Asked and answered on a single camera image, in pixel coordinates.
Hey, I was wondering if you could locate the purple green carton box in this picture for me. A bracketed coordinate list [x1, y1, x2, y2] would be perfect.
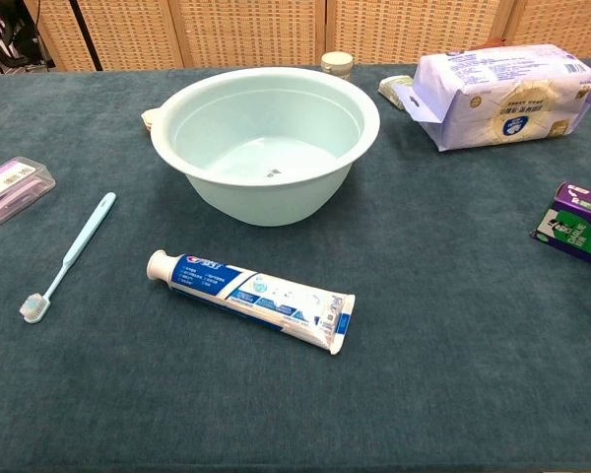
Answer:
[530, 180, 591, 271]

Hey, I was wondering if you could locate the white blue toothpaste tube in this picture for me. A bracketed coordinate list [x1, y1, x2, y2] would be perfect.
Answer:
[146, 248, 357, 356]

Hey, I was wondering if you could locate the clear case with purple contents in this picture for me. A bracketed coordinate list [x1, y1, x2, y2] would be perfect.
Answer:
[0, 156, 57, 227]

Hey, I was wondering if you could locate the light blue plastic basin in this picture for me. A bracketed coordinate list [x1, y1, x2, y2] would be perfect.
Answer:
[149, 66, 381, 228]

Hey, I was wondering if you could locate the lavender tissue pack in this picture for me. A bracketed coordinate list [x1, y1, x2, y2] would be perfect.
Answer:
[392, 43, 591, 153]

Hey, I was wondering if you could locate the small green wrapped packet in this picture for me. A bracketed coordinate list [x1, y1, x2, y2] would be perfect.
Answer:
[377, 74, 416, 110]

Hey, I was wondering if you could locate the teal table cloth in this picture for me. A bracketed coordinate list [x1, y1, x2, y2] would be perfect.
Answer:
[0, 58, 591, 473]

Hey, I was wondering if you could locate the white cream jar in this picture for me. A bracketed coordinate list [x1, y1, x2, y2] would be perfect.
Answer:
[320, 50, 355, 83]

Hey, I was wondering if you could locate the wicker folding screen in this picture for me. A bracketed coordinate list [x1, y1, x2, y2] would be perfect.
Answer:
[24, 0, 591, 73]

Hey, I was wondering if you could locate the cream toothbrush case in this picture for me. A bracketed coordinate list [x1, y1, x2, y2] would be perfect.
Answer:
[140, 107, 164, 133]

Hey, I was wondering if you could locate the black tripod stand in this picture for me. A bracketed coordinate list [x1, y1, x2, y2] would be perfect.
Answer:
[68, 0, 103, 72]

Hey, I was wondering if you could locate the light blue toothbrush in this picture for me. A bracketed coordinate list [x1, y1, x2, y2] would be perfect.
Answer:
[19, 191, 117, 325]

